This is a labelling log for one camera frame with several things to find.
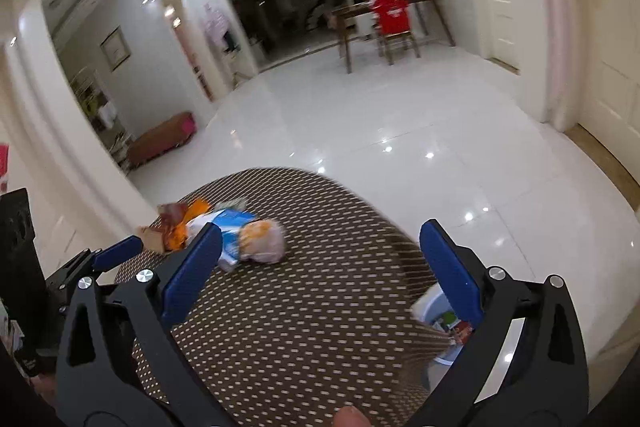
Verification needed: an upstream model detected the pink hanging garment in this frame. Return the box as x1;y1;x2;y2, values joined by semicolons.
202;4;236;52

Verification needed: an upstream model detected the brown dotted tablecloth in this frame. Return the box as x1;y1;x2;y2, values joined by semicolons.
114;167;453;427

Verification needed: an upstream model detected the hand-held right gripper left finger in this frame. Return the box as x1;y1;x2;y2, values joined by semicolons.
55;223;223;424

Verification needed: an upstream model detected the orange snack wrapper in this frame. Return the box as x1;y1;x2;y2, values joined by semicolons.
165;198;211;253

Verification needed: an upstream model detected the brown snack wrapper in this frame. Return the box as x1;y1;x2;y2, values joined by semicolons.
157;202;188;228

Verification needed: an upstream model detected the blue plastic trash bin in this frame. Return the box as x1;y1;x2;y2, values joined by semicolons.
410;282;481;395

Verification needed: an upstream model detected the pink curtain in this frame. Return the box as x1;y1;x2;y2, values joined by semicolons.
537;0;586;128

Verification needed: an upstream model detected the red chair cover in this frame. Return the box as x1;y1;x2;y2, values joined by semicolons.
372;0;412;36

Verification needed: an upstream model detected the wooden chair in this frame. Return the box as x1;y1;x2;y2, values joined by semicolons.
372;0;421;66

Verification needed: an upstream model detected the shelf rack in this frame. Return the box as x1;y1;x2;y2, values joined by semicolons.
70;67;136;168

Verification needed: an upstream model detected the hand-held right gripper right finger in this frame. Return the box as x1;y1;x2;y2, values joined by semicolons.
410;219;590;427

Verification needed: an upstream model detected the person's left hand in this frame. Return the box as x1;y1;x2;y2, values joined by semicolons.
34;374;60;405

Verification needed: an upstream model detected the person's right hand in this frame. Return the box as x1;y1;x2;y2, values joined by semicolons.
334;405;371;427

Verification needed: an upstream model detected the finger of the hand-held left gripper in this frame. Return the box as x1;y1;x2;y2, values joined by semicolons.
44;235;145;303

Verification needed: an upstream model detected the blue white packet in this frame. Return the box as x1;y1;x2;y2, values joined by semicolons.
197;207;256;273

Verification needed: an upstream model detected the clear plastic bag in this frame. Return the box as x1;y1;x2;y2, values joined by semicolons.
239;219;287;264

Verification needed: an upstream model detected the white door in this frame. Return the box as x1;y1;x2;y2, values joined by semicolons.
475;0;523;72

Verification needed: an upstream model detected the wooden table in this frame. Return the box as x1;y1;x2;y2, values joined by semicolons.
330;0;456;74

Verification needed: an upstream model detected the cream panel door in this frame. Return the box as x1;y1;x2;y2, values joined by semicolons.
575;0;640;172

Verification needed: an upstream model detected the framed picture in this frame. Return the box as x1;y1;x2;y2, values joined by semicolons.
100;26;132;70

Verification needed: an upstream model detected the tan cardboard piece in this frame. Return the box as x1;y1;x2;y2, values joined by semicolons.
140;224;168;254

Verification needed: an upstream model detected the brown bench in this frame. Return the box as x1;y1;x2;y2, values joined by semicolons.
127;112;197;168

